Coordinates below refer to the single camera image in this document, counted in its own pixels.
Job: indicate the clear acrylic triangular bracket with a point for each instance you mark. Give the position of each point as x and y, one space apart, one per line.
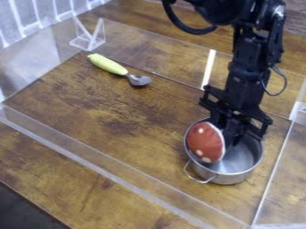
88 41

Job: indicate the yellow handled spoon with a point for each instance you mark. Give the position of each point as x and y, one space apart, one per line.
112 67

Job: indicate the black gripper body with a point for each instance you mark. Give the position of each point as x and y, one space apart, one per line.
241 97

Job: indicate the red white plush mushroom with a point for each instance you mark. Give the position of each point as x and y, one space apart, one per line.
206 142

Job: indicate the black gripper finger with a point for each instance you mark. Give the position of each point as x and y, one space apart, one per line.
218 119
235 128

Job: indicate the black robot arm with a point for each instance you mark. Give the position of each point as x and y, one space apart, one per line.
258 21

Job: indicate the clear acrylic enclosure wall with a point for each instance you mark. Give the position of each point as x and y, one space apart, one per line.
91 148

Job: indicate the silver metal pot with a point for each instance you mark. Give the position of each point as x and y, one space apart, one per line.
233 169

